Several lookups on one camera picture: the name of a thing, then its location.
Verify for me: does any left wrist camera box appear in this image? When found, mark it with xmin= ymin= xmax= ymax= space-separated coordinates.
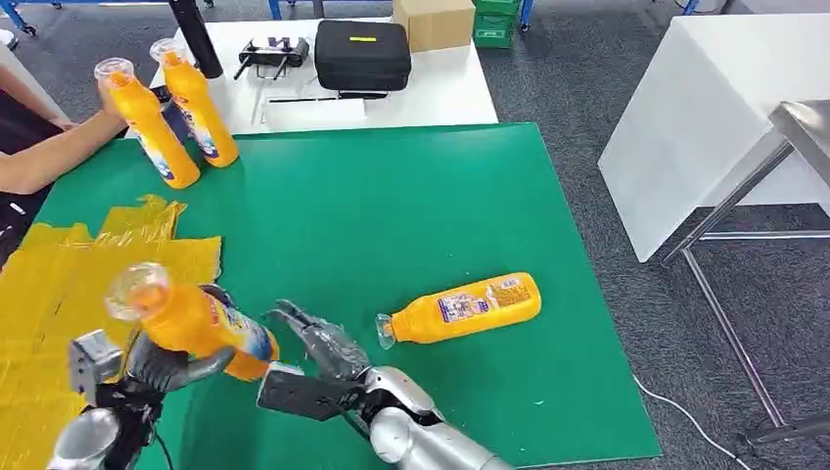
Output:
xmin=67 ymin=328 xmax=125 ymax=408

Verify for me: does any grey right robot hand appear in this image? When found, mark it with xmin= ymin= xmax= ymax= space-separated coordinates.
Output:
xmin=264 ymin=299 xmax=375 ymax=385

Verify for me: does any white table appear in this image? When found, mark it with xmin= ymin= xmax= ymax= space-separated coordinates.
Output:
xmin=124 ymin=16 xmax=500 ymax=139

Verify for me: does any cardboard box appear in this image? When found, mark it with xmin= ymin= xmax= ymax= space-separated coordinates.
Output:
xmin=392 ymin=0 xmax=478 ymax=54

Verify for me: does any white panel desk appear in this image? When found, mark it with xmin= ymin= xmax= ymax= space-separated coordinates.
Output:
xmin=597 ymin=14 xmax=830 ymax=264

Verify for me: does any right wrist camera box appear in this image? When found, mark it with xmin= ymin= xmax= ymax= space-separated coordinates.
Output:
xmin=256 ymin=361 xmax=366 ymax=424

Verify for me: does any green crate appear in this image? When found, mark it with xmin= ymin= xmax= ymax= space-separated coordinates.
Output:
xmin=471 ymin=0 xmax=526 ymax=50

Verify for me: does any black handheld controller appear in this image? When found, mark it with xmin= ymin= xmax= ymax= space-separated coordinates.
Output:
xmin=233 ymin=35 xmax=311 ymax=82

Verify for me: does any black zip case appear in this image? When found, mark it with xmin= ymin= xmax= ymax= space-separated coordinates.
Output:
xmin=313 ymin=19 xmax=414 ymax=93

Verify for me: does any blue tablet cover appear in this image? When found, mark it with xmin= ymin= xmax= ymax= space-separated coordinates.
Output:
xmin=159 ymin=97 xmax=196 ymax=147

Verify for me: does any white floor cable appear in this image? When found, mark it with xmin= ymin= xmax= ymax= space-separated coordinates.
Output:
xmin=631 ymin=374 xmax=754 ymax=470

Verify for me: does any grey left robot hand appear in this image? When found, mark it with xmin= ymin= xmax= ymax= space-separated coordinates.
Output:
xmin=121 ymin=284 xmax=239 ymax=416

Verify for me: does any green table mat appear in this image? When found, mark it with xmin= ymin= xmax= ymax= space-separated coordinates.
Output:
xmin=32 ymin=122 xmax=664 ymax=470

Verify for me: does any black pen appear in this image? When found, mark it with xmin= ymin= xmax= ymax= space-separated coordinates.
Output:
xmin=267 ymin=91 xmax=391 ymax=105

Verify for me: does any person's hand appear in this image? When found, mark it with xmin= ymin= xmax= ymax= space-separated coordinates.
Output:
xmin=95 ymin=78 xmax=129 ymax=124

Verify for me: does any steel bench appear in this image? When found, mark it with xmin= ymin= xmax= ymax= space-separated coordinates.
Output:
xmin=660 ymin=99 xmax=830 ymax=447

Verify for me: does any person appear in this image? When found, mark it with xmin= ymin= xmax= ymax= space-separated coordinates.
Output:
xmin=0 ymin=65 xmax=79 ymax=267

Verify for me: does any orange drink bottle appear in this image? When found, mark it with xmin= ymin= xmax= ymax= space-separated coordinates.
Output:
xmin=103 ymin=261 xmax=281 ymax=383
xmin=93 ymin=57 xmax=202 ymax=191
xmin=375 ymin=271 xmax=543 ymax=351
xmin=149 ymin=37 xmax=241 ymax=169

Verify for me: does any black cylinder post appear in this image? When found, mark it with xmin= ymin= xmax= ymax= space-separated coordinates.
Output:
xmin=166 ymin=0 xmax=225 ymax=80

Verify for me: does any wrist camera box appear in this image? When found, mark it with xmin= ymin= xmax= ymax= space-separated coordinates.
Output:
xmin=67 ymin=328 xmax=125 ymax=408
xmin=256 ymin=361 xmax=366 ymax=424

